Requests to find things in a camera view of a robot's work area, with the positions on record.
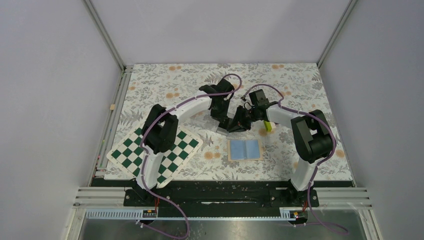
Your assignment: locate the green white chessboard mat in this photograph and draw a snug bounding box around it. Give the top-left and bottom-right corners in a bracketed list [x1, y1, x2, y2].
[106, 123, 203, 189]

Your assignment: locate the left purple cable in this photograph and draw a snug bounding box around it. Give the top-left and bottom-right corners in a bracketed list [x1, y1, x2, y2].
[135, 73, 243, 240]

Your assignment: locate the green purple toy brick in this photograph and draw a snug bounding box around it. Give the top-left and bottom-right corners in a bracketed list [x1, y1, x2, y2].
[263, 120, 276, 133]

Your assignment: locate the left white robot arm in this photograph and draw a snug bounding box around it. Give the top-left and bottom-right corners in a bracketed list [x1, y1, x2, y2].
[135, 73, 242, 206]

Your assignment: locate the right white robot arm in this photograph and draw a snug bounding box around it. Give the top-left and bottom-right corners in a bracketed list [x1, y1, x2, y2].
[226, 89, 336, 206]

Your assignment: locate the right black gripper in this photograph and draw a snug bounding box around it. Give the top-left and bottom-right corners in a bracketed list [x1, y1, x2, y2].
[226, 105, 259, 134]

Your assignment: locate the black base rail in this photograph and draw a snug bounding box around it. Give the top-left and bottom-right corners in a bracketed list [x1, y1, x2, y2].
[90, 178, 355, 220]

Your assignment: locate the tan card holder wallet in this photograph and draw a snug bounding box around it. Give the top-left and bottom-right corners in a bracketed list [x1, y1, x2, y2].
[227, 139, 264, 162]

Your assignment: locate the clear acrylic card box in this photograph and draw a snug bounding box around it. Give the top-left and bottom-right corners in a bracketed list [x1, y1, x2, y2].
[188, 110, 229, 136]

